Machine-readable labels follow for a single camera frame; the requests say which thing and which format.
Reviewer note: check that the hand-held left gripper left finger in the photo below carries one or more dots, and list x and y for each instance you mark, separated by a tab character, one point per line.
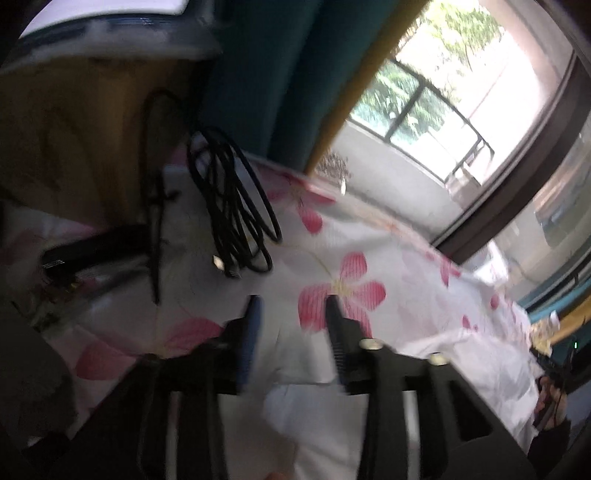
249	341

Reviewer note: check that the dark sliding door frame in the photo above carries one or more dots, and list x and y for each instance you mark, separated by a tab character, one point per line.
508	198

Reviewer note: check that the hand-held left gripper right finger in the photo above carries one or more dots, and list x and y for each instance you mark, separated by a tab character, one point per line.
336	327

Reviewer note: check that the teal curtain yellow lining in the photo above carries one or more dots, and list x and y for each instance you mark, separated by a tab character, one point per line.
554	300
277	69

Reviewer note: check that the person's right forearm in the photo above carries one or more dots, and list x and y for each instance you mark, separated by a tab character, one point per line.
549	443

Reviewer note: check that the person's right hand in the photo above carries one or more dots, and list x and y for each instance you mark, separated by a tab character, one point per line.
551	401

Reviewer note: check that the potted plant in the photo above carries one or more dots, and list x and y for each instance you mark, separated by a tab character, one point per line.
334	164

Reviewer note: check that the black power adapter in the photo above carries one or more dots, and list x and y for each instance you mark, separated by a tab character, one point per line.
92	251

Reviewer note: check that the dark balcony railing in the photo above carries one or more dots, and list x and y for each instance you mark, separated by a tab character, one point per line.
427	87

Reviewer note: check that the white large garment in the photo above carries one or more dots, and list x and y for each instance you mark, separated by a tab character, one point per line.
314	429

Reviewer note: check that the floral bed sheet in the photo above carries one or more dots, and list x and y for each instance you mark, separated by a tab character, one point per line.
392	258

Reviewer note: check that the brown nightstand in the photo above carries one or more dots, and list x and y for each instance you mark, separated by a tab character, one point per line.
83	138

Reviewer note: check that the tablet with lit screen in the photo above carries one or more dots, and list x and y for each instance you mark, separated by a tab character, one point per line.
115	7

